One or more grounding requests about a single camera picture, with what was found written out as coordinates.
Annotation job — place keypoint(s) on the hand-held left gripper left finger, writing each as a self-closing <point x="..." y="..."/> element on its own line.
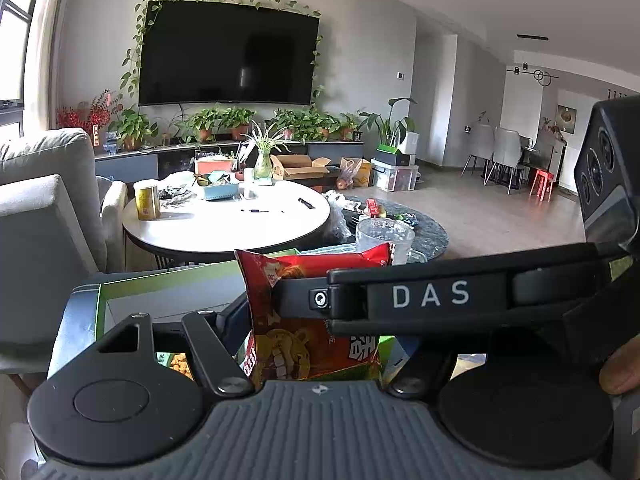
<point x="230" y="332"/>

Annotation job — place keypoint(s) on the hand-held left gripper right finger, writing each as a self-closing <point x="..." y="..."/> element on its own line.
<point x="425" y="372"/>

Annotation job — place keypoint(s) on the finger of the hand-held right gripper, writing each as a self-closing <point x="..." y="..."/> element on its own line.
<point x="300" y="297"/>

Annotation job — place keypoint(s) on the red cartoon snack bag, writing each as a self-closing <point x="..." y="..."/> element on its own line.
<point x="295" y="350"/>

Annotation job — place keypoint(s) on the green cardboard box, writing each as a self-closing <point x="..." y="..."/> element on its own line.
<point x="150" y="280"/>

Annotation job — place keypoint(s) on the person's right hand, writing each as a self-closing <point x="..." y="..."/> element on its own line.
<point x="622" y="367"/>

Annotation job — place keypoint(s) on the green nut snack packet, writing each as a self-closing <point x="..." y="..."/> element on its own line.
<point x="177" y="364"/>

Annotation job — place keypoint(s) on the dark round coffee table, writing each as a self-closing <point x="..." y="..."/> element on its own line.
<point x="430" y="232"/>

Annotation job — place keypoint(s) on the black pen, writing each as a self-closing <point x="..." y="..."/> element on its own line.
<point x="255" y="210"/>

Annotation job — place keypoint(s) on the clear plastic pitcher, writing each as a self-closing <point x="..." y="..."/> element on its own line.
<point x="382" y="237"/>

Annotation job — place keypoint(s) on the round white table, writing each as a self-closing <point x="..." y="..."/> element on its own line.
<point x="225" y="225"/>

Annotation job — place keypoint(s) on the red stool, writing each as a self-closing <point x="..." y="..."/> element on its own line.
<point x="542" y="182"/>

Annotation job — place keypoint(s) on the plastic bag of fruit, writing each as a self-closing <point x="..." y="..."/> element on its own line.
<point x="347" y="177"/>

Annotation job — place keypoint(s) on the open cardboard box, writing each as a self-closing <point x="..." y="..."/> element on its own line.
<point x="295" y="167"/>

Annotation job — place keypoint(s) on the blue plastic basket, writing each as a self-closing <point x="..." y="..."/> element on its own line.
<point x="220" y="190"/>

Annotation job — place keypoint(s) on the glass vase with spider plant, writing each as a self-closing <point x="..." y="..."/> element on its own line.
<point x="262" y="162"/>

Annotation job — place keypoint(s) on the printed cardboard box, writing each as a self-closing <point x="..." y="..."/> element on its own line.
<point x="365" y="172"/>

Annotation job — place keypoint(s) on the grey dining chair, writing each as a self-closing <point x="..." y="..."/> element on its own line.
<point x="507" y="152"/>
<point x="479" y="145"/>

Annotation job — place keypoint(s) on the clear storage bin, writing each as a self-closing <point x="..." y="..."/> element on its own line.
<point x="395" y="177"/>

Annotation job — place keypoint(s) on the yellow can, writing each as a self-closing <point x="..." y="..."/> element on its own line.
<point x="147" y="202"/>

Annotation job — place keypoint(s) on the green and black box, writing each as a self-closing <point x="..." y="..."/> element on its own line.
<point x="392" y="156"/>

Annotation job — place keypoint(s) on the potted green plant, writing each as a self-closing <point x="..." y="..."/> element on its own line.
<point x="290" y="121"/>
<point x="239" y="120"/>
<point x="132" y="127"/>
<point x="322" y="124"/>
<point x="350" y="125"/>
<point x="204" y="122"/>

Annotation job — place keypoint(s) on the tall plant in white planter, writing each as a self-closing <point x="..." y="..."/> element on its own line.
<point x="400" y="132"/>

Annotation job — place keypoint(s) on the grey fabric armchair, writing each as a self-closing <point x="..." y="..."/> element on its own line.
<point x="45" y="260"/>
<point x="45" y="152"/>

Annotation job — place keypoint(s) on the black track light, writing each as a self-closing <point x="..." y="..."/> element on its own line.
<point x="537" y="75"/>

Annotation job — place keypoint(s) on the red flower plant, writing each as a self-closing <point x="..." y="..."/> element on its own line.
<point x="82" y="115"/>

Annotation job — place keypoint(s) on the green trailing vine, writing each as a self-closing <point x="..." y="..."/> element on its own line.
<point x="131" y="55"/>

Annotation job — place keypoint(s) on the window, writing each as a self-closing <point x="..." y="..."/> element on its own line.
<point x="10" y="35"/>

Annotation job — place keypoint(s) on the black wall television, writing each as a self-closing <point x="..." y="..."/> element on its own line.
<point x="225" y="55"/>

